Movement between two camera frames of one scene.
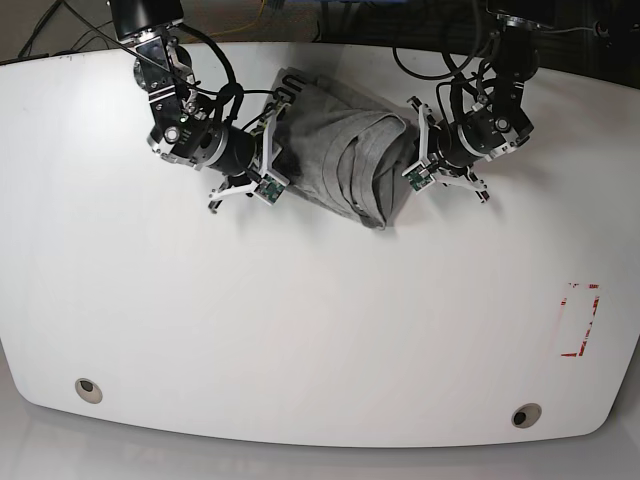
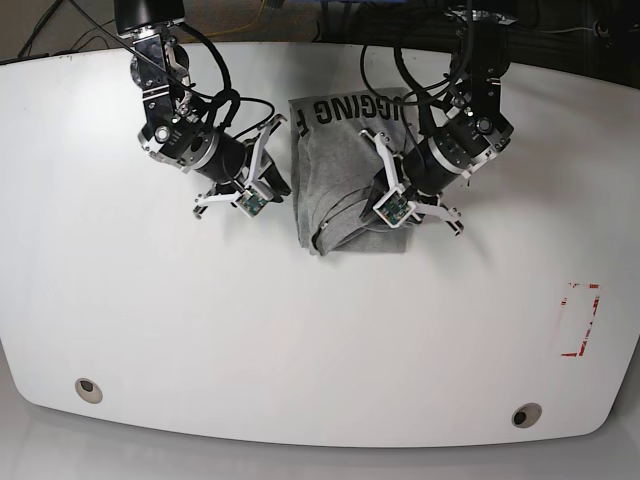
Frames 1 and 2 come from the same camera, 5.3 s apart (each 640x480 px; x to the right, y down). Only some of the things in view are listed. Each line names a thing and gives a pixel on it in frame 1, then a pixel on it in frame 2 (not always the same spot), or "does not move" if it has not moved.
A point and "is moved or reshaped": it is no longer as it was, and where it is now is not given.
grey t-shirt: [336, 149] is moved or reshaped
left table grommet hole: [88, 390] does not move
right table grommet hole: [526, 415] does not move
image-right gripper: [464, 178] to [449, 215]
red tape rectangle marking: [596, 301] does not move
